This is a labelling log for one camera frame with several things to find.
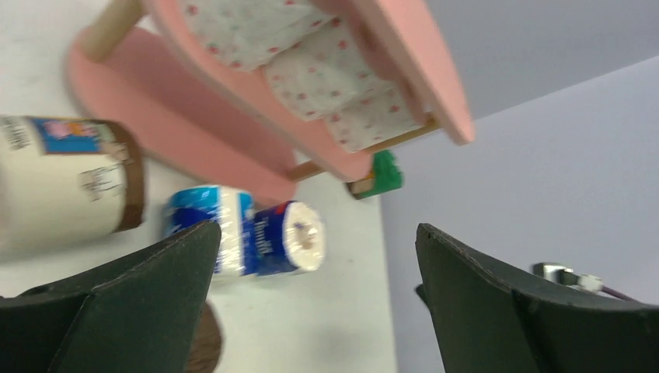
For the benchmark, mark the brown green roll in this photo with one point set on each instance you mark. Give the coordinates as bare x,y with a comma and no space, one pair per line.
206,349

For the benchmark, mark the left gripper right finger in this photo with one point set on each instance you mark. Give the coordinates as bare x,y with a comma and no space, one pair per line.
489,316

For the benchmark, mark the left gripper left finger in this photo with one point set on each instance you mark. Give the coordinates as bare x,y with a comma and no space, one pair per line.
138,313

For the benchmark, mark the beige brown wrapped roll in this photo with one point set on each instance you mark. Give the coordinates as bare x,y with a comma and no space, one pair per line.
67,180

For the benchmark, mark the white dotted roll shelf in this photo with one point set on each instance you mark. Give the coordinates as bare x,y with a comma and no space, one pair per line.
371,121

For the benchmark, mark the pink three-tier shelf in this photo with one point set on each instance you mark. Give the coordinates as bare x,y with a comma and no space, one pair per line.
139,64

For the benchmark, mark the white dotted roll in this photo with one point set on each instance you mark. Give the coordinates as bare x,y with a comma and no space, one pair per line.
323,74
245,34

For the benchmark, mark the green wrapped roll far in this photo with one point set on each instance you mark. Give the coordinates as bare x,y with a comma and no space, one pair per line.
384,176

